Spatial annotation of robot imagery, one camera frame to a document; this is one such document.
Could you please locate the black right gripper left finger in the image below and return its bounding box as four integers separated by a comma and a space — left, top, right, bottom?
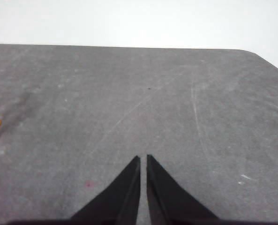
70, 155, 142, 222

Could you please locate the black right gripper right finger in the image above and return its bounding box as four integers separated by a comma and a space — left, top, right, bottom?
146, 154, 220, 222

